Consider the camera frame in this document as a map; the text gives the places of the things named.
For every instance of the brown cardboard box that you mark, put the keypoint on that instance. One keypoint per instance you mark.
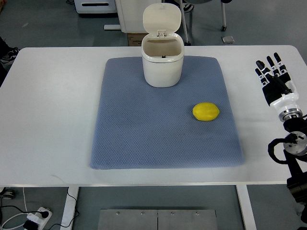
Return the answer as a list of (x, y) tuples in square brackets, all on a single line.
[(135, 39)]

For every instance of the black white sneaker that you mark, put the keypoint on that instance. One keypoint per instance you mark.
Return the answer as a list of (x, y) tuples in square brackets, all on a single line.
[(10, 56)]

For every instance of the yellow lemon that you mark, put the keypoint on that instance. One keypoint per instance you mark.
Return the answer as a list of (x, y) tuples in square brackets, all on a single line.
[(205, 111)]

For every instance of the white appliance with slot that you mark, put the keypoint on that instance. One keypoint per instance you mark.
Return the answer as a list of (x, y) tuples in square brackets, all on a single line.
[(95, 6)]

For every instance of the white table leg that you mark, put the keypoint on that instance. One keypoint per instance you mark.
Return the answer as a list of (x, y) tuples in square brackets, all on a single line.
[(246, 208), (69, 212)]

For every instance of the small grey floor plate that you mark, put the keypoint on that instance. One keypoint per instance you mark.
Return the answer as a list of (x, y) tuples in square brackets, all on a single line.
[(227, 39)]

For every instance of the white right table leg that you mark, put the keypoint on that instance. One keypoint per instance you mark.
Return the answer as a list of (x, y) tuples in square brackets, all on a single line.
[(246, 208)]

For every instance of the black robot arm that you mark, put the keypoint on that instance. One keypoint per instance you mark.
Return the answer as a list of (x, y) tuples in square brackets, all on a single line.
[(294, 149)]

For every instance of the blue textured cloth mat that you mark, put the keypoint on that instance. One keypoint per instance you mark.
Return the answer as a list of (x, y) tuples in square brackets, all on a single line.
[(142, 127)]

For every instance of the chair leg with caster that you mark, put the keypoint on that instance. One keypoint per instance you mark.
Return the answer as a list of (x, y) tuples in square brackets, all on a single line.
[(224, 26)]

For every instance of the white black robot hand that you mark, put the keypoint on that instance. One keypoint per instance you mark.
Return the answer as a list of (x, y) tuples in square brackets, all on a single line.
[(279, 90)]

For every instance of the grey caster wheel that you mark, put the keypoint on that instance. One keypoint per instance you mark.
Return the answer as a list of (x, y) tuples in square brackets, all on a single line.
[(7, 193)]

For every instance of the white cabinet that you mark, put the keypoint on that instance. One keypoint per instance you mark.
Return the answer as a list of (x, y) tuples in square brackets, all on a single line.
[(130, 14)]

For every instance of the cream lidded trash bin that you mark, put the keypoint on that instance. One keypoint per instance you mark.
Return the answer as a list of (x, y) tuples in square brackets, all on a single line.
[(162, 47)]

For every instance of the white left table leg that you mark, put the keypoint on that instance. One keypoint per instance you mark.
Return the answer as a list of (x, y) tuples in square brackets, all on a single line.
[(69, 212)]

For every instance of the grey metal base plate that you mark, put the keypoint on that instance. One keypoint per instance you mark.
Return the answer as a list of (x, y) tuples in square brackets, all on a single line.
[(152, 219)]

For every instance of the white power strip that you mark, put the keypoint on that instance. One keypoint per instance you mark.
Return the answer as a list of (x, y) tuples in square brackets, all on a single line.
[(37, 220)]

